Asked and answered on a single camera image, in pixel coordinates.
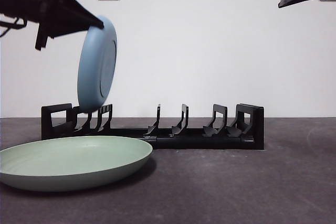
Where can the blue plate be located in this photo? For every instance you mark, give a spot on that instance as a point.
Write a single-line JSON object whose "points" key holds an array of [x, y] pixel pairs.
{"points": [[92, 72]]}

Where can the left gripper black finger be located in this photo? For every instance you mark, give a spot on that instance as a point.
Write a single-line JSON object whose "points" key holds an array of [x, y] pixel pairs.
{"points": [[65, 26], [78, 9]]}

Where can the black plate rack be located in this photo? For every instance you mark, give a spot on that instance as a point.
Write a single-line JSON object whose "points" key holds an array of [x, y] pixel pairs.
{"points": [[199, 141]]}

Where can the green plate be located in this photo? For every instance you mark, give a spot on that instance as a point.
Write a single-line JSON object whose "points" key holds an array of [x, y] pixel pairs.
{"points": [[73, 161]]}

